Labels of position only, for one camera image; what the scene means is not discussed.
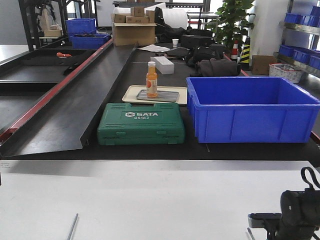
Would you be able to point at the screwdriver green black handle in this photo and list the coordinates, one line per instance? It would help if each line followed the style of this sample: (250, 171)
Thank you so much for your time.
(250, 233)
(70, 234)

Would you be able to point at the green Sata tool case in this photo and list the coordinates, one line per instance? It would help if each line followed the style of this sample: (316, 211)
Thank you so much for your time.
(124, 124)

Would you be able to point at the orange handled tool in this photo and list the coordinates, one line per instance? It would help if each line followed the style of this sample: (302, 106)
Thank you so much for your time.
(63, 55)

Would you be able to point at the small grey metal tray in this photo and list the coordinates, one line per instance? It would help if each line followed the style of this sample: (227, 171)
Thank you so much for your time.
(162, 96)

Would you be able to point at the open cardboard box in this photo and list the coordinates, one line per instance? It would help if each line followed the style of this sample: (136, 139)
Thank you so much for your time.
(133, 26)

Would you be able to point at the white mesh basket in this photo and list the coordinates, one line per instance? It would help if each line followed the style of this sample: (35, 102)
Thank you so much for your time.
(286, 71)

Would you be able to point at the black metal ramp sheet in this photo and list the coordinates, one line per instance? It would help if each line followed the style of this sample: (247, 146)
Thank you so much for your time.
(65, 117)

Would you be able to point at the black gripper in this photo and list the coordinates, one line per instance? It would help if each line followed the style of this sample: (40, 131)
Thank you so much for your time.
(299, 218)

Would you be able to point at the orange juice bottle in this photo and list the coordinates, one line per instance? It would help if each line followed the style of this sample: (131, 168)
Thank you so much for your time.
(151, 80)

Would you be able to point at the black bag on table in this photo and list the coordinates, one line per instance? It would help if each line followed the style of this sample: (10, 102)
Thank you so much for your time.
(210, 62)

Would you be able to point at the white paper cup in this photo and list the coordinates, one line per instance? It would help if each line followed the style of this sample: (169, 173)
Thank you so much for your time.
(175, 42)

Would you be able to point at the white foam block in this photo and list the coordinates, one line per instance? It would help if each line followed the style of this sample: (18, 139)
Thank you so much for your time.
(164, 65)

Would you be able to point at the cream plastic tray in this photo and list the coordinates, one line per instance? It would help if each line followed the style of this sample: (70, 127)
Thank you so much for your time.
(130, 95)

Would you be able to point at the large blue plastic bin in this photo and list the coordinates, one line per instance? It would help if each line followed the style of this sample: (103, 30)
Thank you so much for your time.
(250, 110)

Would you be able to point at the green potted plant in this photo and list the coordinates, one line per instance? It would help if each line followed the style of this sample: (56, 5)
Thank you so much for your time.
(232, 24)

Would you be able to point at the blue bin far left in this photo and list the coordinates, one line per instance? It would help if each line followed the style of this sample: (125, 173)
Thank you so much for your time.
(82, 32)

